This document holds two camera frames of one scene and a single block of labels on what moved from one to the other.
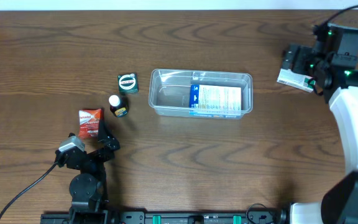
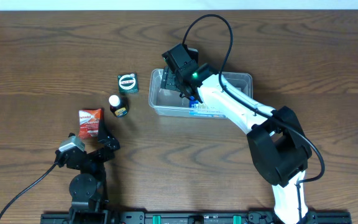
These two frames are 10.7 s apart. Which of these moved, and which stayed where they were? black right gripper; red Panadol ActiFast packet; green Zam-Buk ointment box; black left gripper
Moved: black right gripper
Stayed: green Zam-Buk ointment box; red Panadol ActiFast packet; black left gripper
